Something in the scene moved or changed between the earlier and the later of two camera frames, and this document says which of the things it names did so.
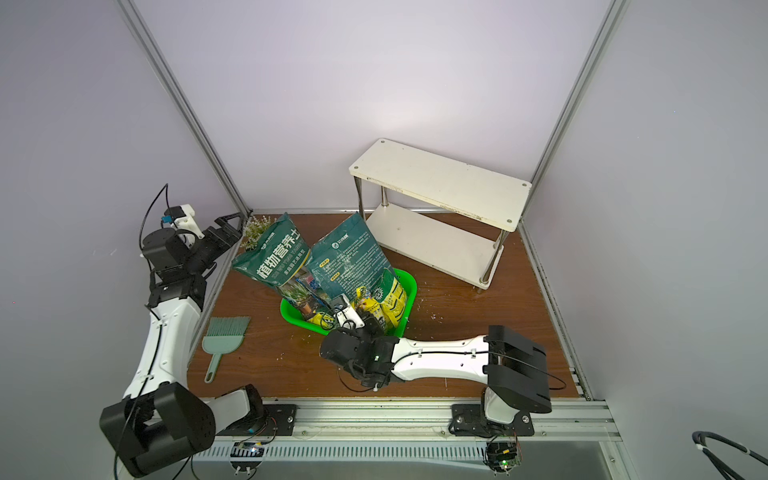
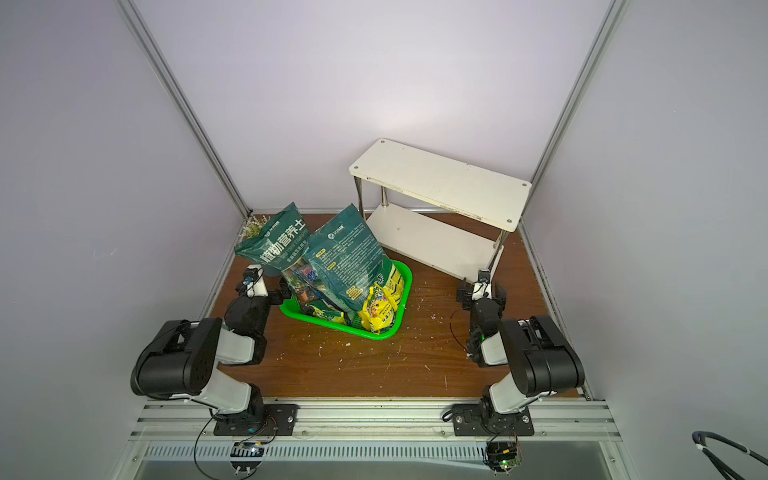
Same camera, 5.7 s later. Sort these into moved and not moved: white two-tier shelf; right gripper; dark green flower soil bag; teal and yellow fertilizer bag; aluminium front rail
Moved: teal and yellow fertilizer bag; right gripper; dark green flower soil bag
Not moved: aluminium front rail; white two-tier shelf
